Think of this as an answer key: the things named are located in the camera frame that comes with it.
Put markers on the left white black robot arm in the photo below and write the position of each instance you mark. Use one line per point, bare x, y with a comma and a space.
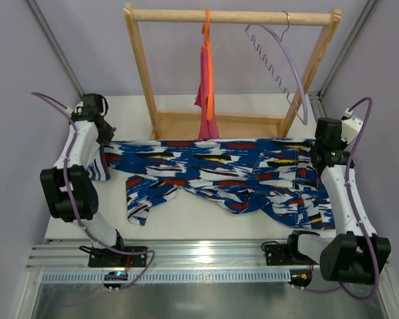
68, 189

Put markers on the left black connector board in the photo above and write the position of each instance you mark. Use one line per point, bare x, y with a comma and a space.
113, 280

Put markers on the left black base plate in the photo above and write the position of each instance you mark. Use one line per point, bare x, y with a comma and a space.
102, 258

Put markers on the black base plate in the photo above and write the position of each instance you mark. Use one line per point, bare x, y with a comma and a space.
102, 258
283, 254

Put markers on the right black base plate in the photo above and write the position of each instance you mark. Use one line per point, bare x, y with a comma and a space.
283, 254

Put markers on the black connector board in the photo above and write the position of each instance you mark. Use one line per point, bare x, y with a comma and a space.
300, 280
113, 280

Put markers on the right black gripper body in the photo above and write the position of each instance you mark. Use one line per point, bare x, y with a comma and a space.
318, 158

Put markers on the wooden clothes rack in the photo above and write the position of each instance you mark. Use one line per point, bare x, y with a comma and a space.
284, 113

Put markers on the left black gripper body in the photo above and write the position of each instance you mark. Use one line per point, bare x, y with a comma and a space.
106, 135

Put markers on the slotted grey cable duct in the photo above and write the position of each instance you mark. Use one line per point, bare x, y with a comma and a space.
170, 276

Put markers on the pink garment on hanger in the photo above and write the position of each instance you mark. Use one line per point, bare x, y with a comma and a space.
208, 128

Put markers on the orange plastic hanger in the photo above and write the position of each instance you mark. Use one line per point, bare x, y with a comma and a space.
208, 69

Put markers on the aluminium front rail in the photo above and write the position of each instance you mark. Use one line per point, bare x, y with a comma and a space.
161, 255

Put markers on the blue white patterned trousers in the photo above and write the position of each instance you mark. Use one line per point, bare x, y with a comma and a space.
273, 175

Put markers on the right black connector board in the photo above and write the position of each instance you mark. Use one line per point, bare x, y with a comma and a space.
300, 280

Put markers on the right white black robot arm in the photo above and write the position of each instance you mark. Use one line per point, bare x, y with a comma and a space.
357, 254

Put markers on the right aluminium side rail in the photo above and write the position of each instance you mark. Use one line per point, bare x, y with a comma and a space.
317, 105

